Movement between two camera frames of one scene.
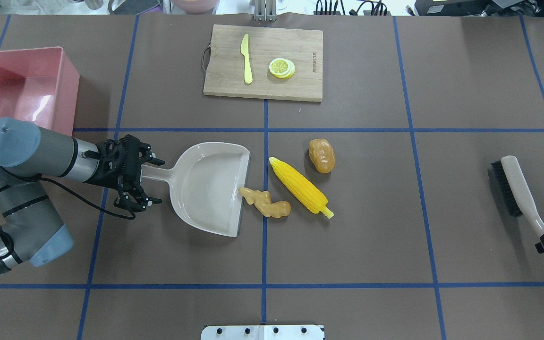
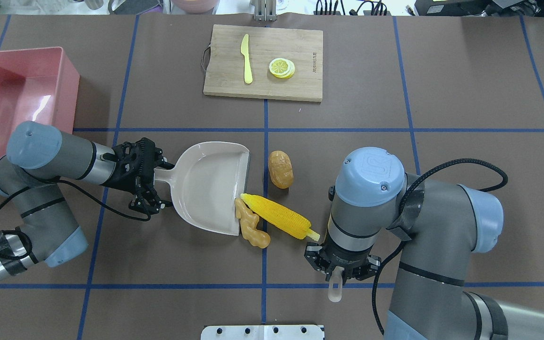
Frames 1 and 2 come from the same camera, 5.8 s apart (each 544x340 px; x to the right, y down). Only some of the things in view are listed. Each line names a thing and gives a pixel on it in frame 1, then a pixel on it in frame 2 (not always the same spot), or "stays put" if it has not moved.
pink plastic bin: [39, 84] stays put
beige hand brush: [520, 201] -> [335, 284]
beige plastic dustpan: [204, 182] stays put
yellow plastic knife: [244, 50] stays put
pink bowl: [196, 6] stays put
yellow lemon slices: [282, 68] stays put
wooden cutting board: [265, 63] stays put
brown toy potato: [322, 154] -> [280, 169]
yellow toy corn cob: [310, 197] -> [280, 216]
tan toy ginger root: [262, 201] -> [249, 222]
